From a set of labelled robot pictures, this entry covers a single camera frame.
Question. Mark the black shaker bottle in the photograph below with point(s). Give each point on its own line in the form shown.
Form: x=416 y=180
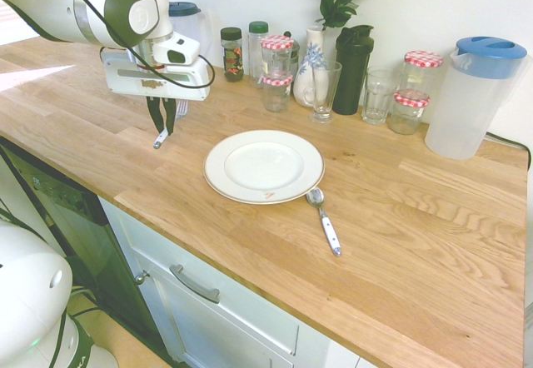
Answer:
x=354 y=72

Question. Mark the clear glass tumbler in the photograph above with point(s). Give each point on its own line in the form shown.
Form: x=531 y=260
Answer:
x=379 y=97

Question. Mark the white kitchen cabinet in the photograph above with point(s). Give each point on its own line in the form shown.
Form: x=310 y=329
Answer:
x=233 y=314

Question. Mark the clear plastic jar green lid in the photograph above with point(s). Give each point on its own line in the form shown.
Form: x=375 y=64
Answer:
x=257 y=51

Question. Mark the white plate gold rim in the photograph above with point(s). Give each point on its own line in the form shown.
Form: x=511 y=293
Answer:
x=262 y=166

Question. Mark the white vase blue pattern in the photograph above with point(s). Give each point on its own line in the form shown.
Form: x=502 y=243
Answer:
x=308 y=60

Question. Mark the glass jar red checked lid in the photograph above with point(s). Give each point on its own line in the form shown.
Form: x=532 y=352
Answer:
x=277 y=45
x=410 y=112
x=277 y=93
x=422 y=62

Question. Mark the dark dishwasher front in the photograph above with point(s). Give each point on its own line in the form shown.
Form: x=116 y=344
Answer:
x=71 y=218

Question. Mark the plastic pitcher dark teal lid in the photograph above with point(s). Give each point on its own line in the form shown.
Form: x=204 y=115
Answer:
x=189 y=26

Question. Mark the plastic pitcher light blue lid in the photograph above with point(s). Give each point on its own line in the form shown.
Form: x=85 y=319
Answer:
x=466 y=105

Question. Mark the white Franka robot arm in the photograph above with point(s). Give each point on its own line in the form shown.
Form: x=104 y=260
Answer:
x=41 y=6

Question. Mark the coffee jar dark lid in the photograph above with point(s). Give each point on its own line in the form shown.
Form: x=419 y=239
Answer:
x=232 y=58

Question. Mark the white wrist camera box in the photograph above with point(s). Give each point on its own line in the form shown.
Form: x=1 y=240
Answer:
x=177 y=51

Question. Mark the metal cabinet knob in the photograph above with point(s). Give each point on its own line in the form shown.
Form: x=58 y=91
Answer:
x=142 y=277

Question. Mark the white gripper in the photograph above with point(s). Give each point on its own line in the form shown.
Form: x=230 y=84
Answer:
x=137 y=81

